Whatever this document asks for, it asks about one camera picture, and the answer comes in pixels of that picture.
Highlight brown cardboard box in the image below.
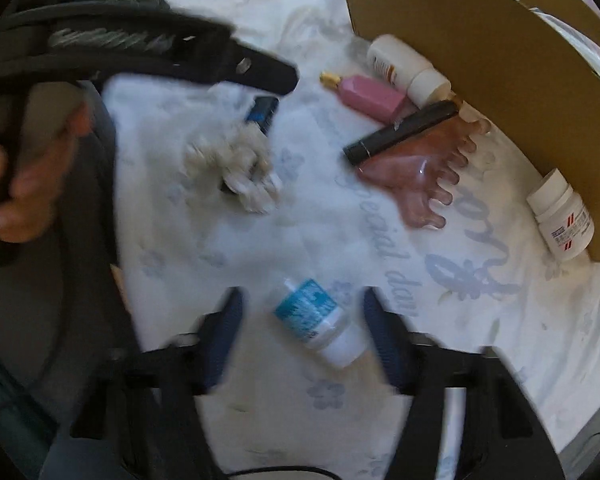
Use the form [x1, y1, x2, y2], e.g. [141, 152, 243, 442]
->
[336, 0, 600, 264]

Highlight person's dark grey clothing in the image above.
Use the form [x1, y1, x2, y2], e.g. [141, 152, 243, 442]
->
[0, 80, 148, 480]

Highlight translucent pink comb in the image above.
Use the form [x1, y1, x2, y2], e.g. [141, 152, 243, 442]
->
[355, 114, 492, 231]

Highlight white floral quilt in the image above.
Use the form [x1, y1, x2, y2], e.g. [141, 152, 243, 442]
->
[100, 0, 600, 480]

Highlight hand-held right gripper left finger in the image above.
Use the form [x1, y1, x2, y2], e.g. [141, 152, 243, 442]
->
[70, 286, 246, 480]

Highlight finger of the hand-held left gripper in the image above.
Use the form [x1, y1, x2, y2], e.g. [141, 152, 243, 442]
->
[220, 35, 301, 96]

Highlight person's left hand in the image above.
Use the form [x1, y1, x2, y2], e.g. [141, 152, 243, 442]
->
[0, 104, 94, 244]

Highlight pink bottle gold cap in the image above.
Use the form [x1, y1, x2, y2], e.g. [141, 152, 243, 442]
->
[320, 72, 417, 124]

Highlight white bottle red stripes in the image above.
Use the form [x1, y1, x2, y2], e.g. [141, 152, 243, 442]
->
[525, 167, 596, 262]

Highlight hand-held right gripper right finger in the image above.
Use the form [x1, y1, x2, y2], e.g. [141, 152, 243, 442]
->
[362, 286, 566, 480]

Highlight plain black tube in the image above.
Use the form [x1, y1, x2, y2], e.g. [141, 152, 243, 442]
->
[342, 100, 461, 166]

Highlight white bottle orange label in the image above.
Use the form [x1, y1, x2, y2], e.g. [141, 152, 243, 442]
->
[367, 34, 452, 110]

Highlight blue label bottle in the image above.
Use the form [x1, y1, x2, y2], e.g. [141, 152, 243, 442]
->
[272, 278, 369, 369]

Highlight white grey kitten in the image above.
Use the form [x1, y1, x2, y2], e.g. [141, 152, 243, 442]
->
[100, 0, 284, 214]

